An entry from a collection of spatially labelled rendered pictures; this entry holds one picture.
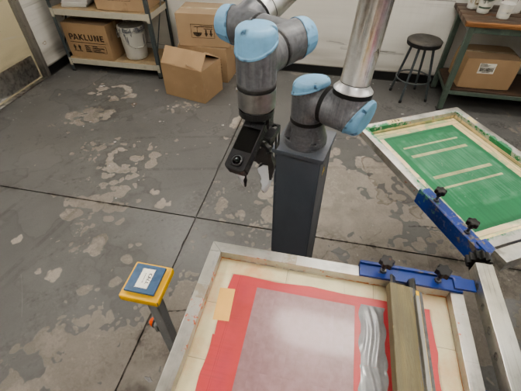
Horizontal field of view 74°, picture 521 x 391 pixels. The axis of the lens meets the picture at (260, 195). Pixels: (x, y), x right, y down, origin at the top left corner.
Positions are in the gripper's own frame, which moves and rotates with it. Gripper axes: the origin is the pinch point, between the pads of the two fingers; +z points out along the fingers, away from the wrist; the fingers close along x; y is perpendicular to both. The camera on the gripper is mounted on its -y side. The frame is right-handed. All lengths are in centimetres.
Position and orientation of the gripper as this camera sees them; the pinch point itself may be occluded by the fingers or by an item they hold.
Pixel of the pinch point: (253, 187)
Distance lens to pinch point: 81.0
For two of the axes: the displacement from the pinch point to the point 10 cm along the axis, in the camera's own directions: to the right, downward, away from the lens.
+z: 0.0, 7.2, 7.0
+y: 3.9, -6.4, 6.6
